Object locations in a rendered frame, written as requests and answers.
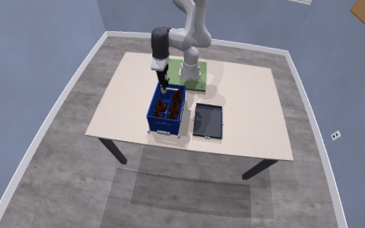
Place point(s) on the blue plastic crate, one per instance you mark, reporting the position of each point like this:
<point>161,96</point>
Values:
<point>172,128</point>

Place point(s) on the brown glass bottle with blue label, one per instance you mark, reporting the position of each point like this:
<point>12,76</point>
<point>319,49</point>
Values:
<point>177,97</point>

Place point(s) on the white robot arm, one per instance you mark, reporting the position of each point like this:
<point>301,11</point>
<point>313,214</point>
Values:
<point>182,39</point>

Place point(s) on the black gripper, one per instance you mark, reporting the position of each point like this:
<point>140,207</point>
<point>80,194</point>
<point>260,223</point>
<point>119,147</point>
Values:
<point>161,78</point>

